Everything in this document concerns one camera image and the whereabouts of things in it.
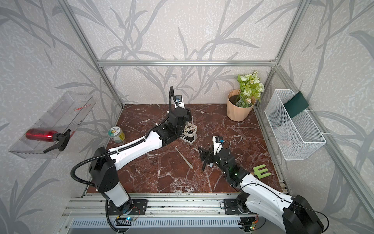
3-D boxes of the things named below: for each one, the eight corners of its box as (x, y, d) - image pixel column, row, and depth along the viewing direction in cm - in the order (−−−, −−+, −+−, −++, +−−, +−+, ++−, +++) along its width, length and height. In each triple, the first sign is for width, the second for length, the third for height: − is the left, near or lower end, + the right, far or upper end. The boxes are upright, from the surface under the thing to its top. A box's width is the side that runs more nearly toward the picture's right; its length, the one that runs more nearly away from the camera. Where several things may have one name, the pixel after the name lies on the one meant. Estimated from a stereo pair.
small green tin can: (112, 142, 101) (105, 135, 94) (116, 133, 106) (110, 126, 99) (123, 142, 101) (118, 135, 94) (126, 133, 106) (122, 126, 99)
